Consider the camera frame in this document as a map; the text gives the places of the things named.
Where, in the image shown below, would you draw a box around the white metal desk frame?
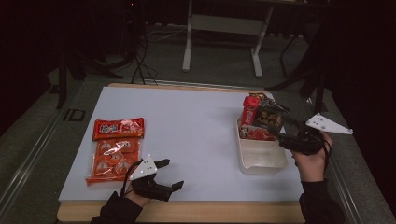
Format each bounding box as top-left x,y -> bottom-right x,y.
181,0 -> 276,79

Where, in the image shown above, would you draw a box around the black chair legs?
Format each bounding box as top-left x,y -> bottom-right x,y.
265,29 -> 321,94

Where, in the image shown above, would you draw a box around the white plastic tray container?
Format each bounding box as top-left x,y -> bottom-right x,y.
234,116 -> 290,175

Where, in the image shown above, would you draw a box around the black metal stand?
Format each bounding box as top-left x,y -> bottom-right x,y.
55,50 -> 69,110
312,73 -> 329,115

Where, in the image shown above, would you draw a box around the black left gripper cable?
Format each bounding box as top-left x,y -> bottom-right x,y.
119,163 -> 139,198

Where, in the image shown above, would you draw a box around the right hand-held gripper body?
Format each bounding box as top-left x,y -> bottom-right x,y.
276,112 -> 354,156

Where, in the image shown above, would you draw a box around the black floor cables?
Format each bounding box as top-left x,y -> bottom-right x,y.
129,18 -> 159,86

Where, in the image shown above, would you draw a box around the red and black food packet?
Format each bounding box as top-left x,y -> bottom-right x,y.
237,92 -> 292,142

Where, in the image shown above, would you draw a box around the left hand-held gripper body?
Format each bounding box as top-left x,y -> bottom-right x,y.
129,154 -> 174,202

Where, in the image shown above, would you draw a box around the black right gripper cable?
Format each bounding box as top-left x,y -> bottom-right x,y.
321,139 -> 332,175

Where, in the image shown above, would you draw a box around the person's left hand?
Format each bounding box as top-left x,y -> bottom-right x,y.
125,188 -> 154,208

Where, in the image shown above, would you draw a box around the orange bag of small packets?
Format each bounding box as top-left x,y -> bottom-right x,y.
85,117 -> 146,187

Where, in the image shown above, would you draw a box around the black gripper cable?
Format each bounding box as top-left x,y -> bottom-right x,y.
321,139 -> 332,175
119,163 -> 139,198

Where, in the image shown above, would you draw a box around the white table mat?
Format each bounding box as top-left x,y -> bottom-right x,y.
58,86 -> 304,203

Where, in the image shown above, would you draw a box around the person's right hand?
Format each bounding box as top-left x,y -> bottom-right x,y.
290,131 -> 334,183

